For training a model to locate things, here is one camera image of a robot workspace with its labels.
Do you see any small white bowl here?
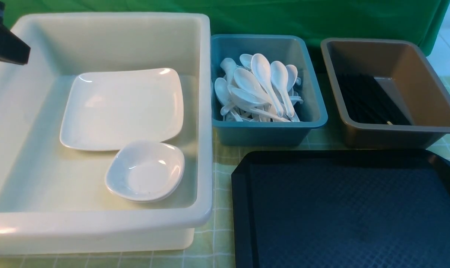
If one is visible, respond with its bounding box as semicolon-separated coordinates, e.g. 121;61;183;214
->
104;140;185;202

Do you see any large white square plate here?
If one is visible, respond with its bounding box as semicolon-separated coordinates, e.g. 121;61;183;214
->
59;68;184;151

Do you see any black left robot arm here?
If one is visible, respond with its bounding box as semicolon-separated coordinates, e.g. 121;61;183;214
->
0;1;31;66

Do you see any white soup spoon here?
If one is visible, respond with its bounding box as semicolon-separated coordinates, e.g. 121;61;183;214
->
251;53;284;117
214;77;243;122
232;68;271;104
270;61;295;121
227;85;290;122

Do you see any teal plastic bin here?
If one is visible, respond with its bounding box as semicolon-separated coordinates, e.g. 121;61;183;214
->
211;34;328;147

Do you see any green checkered tablecloth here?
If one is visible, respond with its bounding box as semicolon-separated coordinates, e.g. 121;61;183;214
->
0;74;450;268

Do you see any large white plastic tub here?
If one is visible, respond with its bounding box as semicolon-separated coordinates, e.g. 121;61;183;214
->
0;12;213;255

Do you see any black chopsticks bundle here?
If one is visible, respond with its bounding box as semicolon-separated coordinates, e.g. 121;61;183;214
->
337;73;412;125

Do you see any brown plastic bin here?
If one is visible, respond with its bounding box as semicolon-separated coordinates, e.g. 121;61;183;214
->
321;38;450;149

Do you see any black serving tray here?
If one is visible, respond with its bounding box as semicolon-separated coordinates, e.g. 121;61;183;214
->
231;149;450;268

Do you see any green backdrop cloth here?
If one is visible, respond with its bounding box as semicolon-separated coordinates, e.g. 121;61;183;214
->
4;0;450;55

